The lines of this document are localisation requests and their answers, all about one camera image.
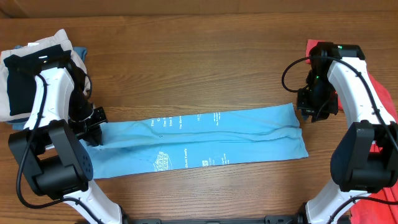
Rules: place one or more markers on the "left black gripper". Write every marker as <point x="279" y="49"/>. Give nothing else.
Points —
<point x="88" y="133"/>

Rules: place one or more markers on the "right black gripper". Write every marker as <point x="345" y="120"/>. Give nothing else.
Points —
<point x="308" y="110"/>

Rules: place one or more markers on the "light blue printed t-shirt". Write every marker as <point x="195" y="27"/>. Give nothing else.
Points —
<point x="198" y="140"/>

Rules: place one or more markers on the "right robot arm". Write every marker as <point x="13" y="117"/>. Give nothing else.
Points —
<point x="365" y="161"/>

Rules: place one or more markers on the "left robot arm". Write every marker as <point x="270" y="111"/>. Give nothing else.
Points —
<point x="54" y="167"/>

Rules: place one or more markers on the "folded blue jeans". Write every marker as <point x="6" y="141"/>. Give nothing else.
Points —
<point x="18" y="124"/>

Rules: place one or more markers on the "black folded shirt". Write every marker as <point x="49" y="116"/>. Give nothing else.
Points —
<point x="21" y="85"/>

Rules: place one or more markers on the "beige folded garment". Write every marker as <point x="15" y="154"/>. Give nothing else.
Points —
<point x="61" y="38"/>

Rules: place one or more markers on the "red t-shirt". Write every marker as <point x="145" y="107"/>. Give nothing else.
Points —
<point x="368" y="212"/>

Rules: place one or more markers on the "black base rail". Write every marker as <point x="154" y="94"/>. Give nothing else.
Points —
<point x="268" y="219"/>

